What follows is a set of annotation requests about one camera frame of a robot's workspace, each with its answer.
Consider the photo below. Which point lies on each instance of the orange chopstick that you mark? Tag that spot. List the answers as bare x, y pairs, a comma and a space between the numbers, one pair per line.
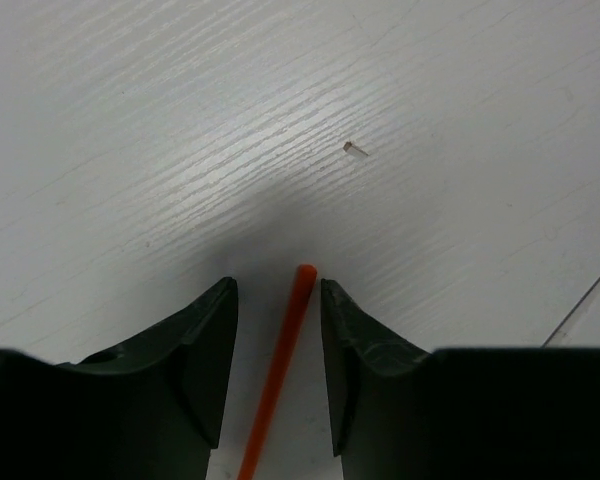
295, 313

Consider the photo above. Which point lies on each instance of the silver metal chopstick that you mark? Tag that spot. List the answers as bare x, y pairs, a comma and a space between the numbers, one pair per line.
581, 326

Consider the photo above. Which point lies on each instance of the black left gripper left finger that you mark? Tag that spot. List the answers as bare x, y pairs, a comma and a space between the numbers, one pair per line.
150, 407

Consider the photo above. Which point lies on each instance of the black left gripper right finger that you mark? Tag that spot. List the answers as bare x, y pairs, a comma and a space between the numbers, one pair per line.
400, 412

